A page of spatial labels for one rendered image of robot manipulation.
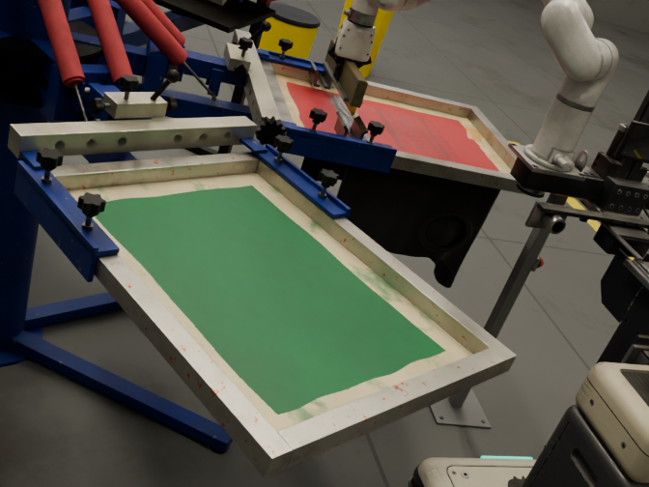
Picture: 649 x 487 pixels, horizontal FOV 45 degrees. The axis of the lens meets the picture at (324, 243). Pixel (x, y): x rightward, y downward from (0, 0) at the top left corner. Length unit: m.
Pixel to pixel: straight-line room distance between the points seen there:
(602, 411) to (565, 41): 0.81
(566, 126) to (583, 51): 0.20
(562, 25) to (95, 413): 1.68
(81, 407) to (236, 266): 1.14
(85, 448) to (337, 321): 1.16
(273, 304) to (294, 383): 0.20
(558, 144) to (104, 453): 1.49
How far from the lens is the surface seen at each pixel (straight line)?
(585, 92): 1.99
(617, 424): 1.73
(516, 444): 3.01
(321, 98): 2.48
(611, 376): 1.76
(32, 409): 2.50
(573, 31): 1.90
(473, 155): 2.46
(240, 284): 1.44
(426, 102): 2.72
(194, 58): 2.22
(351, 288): 1.54
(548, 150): 2.02
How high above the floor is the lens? 1.74
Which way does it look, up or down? 28 degrees down
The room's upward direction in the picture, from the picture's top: 19 degrees clockwise
